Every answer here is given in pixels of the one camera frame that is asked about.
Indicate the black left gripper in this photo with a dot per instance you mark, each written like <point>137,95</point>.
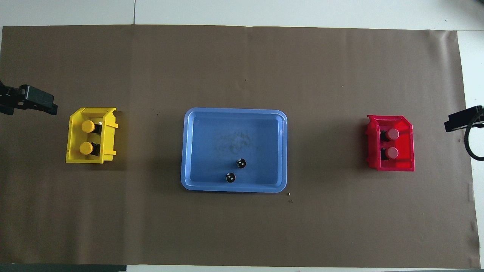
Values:
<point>9,99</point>

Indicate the yellow push button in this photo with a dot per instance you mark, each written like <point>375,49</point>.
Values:
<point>87,126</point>
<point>86,148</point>

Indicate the red push button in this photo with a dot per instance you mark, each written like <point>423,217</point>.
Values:
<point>393,133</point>
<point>392,152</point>

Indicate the red plastic bin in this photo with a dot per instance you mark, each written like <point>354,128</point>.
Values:
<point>405,143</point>

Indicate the yellow plastic bin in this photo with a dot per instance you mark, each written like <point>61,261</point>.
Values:
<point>107,139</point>

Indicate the blue plastic tray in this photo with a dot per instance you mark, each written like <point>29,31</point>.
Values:
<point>211,166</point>

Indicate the black cylindrical capacitor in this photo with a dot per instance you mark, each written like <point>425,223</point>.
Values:
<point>241,163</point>
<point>230,177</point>

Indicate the brown paper mat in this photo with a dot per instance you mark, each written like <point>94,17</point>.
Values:
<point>242,226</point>

